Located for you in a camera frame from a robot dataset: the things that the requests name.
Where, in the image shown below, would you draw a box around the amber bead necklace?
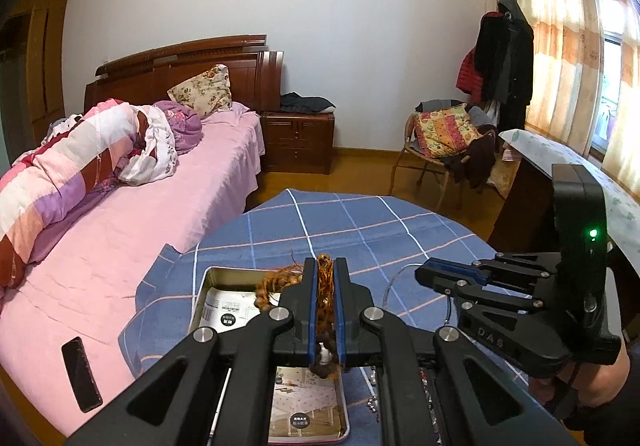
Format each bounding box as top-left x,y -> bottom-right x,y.
252,252 -> 346,379

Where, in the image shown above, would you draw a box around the right hand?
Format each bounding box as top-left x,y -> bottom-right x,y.
528,344 -> 630,407

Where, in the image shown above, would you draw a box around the dark wooden desk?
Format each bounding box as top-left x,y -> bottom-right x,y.
488,160 -> 560,253

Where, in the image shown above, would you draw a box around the blue plaid tablecloth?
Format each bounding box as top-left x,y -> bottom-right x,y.
117,187 -> 532,446

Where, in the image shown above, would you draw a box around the pink tin box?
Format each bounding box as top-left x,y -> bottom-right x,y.
190,266 -> 350,445

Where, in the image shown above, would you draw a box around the dark garment on chair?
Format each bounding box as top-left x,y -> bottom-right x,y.
442,131 -> 496,189

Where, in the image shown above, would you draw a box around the black smartphone on bed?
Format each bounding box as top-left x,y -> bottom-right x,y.
61,336 -> 103,414

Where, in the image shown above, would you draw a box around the white floral desk cloth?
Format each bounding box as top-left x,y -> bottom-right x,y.
500,128 -> 640,274

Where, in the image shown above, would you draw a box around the rattan chair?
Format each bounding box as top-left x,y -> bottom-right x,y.
388,99 -> 498,211

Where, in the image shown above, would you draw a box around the colourful cushion on chair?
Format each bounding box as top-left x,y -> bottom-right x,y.
413,105 -> 482,159

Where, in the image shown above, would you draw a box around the pink bed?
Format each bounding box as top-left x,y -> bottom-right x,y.
1,104 -> 265,436

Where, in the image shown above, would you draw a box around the red hanging jacket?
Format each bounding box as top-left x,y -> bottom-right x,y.
456,48 -> 483,105

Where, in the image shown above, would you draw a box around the wooden nightstand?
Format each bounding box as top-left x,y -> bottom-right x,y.
260,112 -> 335,174

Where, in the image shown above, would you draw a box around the hanging dark coats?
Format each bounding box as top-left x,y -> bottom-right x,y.
474,0 -> 534,132

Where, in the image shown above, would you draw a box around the dark clothes on nightstand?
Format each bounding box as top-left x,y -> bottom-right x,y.
280,92 -> 335,114

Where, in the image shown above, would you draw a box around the purple garment on bed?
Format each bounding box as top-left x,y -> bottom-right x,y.
154,99 -> 203,154

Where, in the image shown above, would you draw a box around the pink patchwork quilt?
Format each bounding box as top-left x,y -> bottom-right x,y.
1,99 -> 178,289

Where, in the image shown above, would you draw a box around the wooden headboard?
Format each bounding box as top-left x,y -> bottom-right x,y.
84,34 -> 283,112

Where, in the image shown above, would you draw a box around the floral pillow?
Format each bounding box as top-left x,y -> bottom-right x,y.
167,65 -> 232,119

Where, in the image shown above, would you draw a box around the patterned orange curtain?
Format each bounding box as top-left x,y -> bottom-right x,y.
516,0 -> 639,197

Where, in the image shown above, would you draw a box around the wooden wardrobe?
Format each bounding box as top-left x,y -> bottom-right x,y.
1,0 -> 67,161

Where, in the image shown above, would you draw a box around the thin silver chain necklace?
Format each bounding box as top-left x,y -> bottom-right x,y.
382,262 -> 454,327

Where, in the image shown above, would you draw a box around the silver bead necklace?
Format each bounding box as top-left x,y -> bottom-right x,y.
364,367 -> 381,422

